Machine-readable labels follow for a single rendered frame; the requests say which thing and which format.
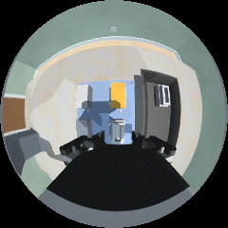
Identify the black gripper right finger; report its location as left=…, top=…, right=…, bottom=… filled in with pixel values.
left=129, top=130, right=177, bottom=164

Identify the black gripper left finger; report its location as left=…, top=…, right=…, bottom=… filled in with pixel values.
left=59, top=130, right=110, bottom=165

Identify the yellow rectangular block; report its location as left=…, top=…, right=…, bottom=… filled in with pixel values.
left=111, top=83, right=125, bottom=108

